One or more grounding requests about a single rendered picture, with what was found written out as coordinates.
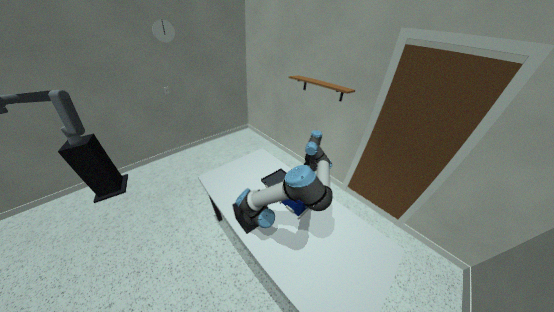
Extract blue crate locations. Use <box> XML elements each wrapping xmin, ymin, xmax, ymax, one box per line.
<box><xmin>283</xmin><ymin>199</ymin><xmax>307</xmax><ymax>216</ymax></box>

